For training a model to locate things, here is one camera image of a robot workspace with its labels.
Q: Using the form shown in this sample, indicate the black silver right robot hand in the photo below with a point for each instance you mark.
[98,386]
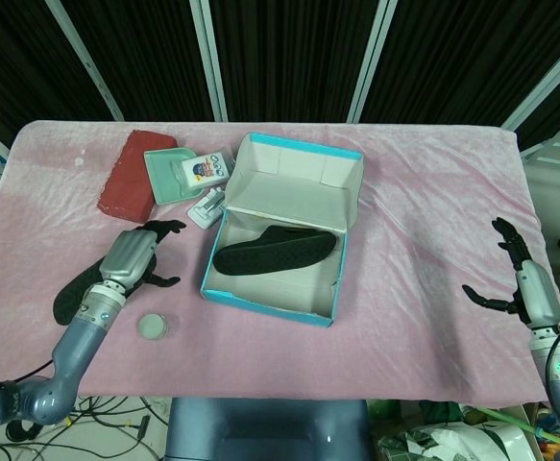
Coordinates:
[539,293]

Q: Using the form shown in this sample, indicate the green white plastic bags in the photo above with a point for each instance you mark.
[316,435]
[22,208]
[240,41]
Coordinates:
[443,437]

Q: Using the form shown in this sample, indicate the black curtain backdrop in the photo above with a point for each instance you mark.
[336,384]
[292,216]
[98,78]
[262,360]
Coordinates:
[284,48]

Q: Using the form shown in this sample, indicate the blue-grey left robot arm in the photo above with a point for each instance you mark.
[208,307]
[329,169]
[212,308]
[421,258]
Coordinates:
[75,346]

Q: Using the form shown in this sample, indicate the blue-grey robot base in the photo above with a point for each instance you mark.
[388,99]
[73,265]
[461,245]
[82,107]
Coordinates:
[265,432]

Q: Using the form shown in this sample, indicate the small round white jar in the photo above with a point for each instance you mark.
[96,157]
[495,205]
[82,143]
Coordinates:
[152,326]

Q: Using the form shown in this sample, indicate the pink velvet tablecloth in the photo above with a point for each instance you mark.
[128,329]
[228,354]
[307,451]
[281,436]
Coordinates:
[428,201]

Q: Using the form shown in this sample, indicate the white aluminium frame post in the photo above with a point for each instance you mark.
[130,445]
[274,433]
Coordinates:
[543,67]
[371,62]
[210,62]
[87,62]

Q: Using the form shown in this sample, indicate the turquoise shoe box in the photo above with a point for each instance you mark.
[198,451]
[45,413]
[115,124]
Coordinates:
[289,192]

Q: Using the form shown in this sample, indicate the mint green square plate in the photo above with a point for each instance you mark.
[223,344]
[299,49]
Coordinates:
[164,177]

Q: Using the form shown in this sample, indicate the black shoe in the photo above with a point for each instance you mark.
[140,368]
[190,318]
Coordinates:
[275,252]
[70,298]

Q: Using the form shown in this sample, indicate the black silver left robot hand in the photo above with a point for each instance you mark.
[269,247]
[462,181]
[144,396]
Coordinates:
[128,257]

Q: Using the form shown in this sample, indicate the white cartoon print packet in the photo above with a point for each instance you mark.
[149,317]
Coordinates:
[205,168]

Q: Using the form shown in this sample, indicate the red brick block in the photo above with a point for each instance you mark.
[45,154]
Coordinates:
[128,182]

